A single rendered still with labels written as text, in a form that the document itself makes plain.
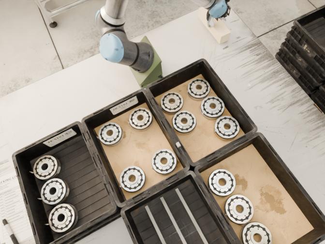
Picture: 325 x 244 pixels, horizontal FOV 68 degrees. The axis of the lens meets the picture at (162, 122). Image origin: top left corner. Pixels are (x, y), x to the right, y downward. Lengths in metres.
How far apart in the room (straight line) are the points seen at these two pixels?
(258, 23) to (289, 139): 1.57
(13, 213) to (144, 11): 2.11
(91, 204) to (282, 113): 0.97
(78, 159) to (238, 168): 0.67
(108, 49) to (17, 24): 2.07
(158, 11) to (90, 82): 1.46
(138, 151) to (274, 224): 0.59
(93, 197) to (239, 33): 1.17
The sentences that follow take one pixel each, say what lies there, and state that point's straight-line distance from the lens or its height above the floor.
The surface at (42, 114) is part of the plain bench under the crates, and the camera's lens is 1.43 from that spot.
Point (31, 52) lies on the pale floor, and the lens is 2.77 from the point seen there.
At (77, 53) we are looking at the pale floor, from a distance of 2.54.
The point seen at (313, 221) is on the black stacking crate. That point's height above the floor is 0.86.
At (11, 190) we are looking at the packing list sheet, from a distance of 1.38.
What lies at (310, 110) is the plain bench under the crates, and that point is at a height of 0.70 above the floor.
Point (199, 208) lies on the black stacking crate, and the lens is 0.99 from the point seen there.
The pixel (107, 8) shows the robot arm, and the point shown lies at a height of 1.07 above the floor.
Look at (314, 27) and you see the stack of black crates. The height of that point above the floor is 0.49.
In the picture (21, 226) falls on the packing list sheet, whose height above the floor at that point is 0.70.
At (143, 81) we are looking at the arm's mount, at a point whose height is 0.77.
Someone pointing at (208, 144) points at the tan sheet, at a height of 0.83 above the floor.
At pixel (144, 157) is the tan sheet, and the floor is 0.83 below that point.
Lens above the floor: 1.82
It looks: 67 degrees down
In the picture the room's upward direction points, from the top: 11 degrees counter-clockwise
